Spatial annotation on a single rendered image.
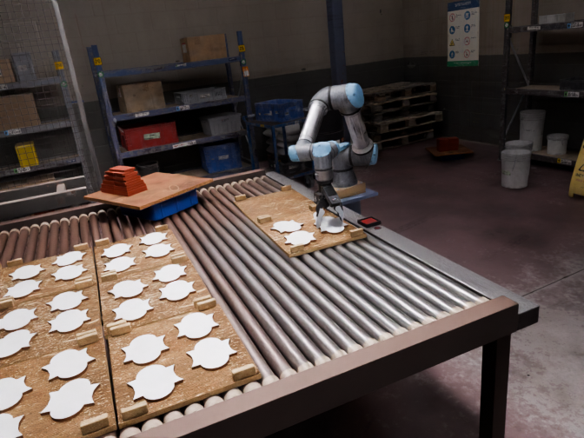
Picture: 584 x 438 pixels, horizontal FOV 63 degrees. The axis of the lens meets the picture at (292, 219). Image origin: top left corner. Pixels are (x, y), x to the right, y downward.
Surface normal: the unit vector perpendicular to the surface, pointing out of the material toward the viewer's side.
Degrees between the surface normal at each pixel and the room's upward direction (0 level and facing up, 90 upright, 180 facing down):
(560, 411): 0
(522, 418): 0
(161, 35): 90
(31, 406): 0
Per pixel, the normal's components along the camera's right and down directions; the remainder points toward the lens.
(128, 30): 0.45, 0.26
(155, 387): -0.11, -0.93
